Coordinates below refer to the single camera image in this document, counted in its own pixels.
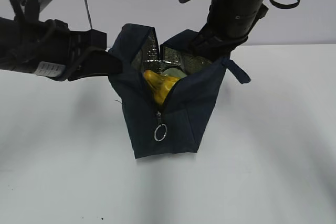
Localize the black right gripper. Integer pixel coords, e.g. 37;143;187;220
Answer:
188;24;248;59

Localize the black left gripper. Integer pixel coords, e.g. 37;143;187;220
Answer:
34;20;123;81

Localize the pale green lidded food container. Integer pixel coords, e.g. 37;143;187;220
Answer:
161;68;187;79

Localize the yellow toy pear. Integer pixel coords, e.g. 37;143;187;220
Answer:
143;70;180;105

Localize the silver zipper pull ring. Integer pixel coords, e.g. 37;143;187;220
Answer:
153;111;168;142

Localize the dark blue zippered lunch bag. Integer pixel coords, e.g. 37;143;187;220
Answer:
109;24;250;158

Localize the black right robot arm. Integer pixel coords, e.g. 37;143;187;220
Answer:
190;0;264;60

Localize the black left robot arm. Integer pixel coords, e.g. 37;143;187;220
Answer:
1;18;122;82

